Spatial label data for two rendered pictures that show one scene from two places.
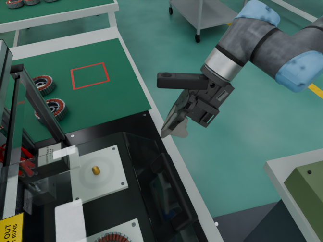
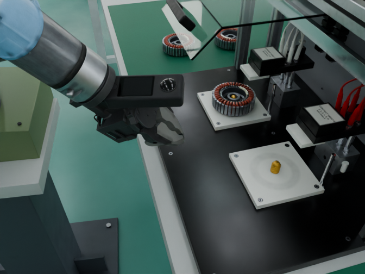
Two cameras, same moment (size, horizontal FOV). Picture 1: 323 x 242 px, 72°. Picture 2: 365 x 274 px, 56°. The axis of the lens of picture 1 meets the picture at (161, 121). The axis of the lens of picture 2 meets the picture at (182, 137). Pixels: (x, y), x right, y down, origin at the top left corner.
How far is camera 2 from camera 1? 0.82 m
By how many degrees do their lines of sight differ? 89
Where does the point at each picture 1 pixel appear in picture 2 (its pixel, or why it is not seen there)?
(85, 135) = (323, 238)
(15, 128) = (348, 54)
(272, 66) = not seen: hidden behind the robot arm
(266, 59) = not seen: hidden behind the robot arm
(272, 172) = (41, 170)
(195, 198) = (149, 151)
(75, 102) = not seen: outside the picture
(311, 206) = (39, 118)
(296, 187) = (37, 135)
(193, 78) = (128, 79)
